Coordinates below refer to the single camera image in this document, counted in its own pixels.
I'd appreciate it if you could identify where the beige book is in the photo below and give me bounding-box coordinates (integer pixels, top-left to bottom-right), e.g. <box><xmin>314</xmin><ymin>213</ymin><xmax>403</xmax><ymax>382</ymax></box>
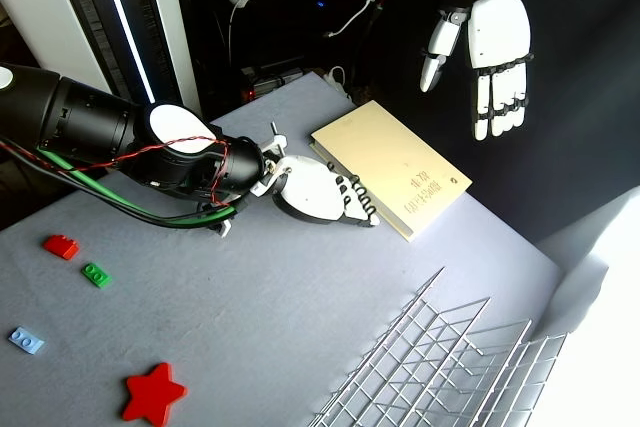
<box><xmin>309</xmin><ymin>100</ymin><xmax>474</xmax><ymax>243</ymax></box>

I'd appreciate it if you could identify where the silver box with red light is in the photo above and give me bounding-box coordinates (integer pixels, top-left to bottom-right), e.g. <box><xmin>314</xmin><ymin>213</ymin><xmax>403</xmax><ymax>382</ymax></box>
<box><xmin>242</xmin><ymin>66</ymin><xmax>305</xmax><ymax>101</ymax></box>

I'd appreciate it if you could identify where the grey table cloth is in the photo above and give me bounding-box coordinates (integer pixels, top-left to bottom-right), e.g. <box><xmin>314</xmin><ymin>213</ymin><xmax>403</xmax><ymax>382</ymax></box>
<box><xmin>0</xmin><ymin>71</ymin><xmax>564</xmax><ymax>427</ymax></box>

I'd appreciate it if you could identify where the green toy brick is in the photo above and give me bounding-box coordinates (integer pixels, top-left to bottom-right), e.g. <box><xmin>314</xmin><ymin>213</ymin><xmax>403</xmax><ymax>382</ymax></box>
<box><xmin>81</xmin><ymin>262</ymin><xmax>113</xmax><ymax>290</ymax></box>

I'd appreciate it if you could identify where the red toy brick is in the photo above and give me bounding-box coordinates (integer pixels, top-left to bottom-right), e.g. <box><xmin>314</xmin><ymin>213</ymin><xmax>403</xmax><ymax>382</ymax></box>
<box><xmin>42</xmin><ymin>234</ymin><xmax>80</xmax><ymax>261</ymax></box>

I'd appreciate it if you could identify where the red star block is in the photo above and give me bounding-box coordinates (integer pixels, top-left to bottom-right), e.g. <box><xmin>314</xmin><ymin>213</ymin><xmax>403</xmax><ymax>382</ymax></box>
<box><xmin>122</xmin><ymin>361</ymin><xmax>190</xmax><ymax>423</ymax></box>

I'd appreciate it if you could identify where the black backdrop curtain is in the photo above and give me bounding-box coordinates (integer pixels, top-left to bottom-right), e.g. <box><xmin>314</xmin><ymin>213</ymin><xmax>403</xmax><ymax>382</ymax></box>
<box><xmin>344</xmin><ymin>0</ymin><xmax>640</xmax><ymax>243</ymax></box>

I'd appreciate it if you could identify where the light blue toy brick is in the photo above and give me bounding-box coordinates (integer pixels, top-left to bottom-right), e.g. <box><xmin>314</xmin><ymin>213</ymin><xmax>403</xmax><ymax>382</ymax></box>
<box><xmin>8</xmin><ymin>326</ymin><xmax>46</xmax><ymax>356</ymax></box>

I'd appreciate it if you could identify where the white cabinet with light strip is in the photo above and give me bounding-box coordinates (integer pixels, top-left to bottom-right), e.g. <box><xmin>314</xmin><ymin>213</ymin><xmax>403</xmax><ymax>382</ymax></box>
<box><xmin>0</xmin><ymin>0</ymin><xmax>204</xmax><ymax>121</ymax></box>

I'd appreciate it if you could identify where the red black twisted wire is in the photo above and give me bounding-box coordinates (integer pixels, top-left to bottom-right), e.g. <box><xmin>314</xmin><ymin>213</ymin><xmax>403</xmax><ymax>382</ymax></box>
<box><xmin>0</xmin><ymin>135</ymin><xmax>232</xmax><ymax>207</ymax></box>

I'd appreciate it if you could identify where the white adapter cable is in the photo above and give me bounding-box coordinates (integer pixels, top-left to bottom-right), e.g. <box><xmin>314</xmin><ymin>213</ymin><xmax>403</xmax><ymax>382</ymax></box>
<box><xmin>324</xmin><ymin>0</ymin><xmax>375</xmax><ymax>39</ymax></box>

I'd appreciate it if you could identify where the long white curved cable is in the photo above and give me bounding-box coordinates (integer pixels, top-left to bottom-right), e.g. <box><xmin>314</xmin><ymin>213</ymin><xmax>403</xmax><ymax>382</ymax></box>
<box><xmin>227</xmin><ymin>0</ymin><xmax>319</xmax><ymax>73</ymax></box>

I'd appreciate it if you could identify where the white wire rack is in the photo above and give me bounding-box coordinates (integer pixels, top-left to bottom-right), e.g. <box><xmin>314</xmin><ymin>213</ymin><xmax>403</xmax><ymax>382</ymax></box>
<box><xmin>307</xmin><ymin>266</ymin><xmax>569</xmax><ymax>427</ymax></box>

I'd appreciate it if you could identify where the green cable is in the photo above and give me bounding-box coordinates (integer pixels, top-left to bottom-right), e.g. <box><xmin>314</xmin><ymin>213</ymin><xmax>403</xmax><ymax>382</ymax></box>
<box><xmin>37</xmin><ymin>145</ymin><xmax>237</xmax><ymax>228</ymax></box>

